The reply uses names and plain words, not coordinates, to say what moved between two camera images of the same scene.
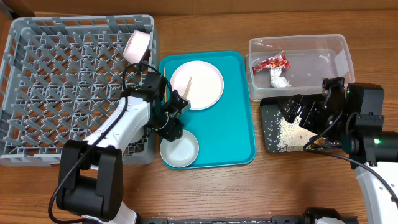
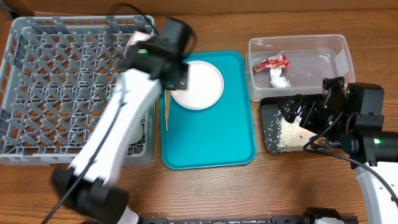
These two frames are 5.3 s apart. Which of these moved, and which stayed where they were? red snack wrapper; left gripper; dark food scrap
Moved: left gripper
Stayed: red snack wrapper; dark food scrap
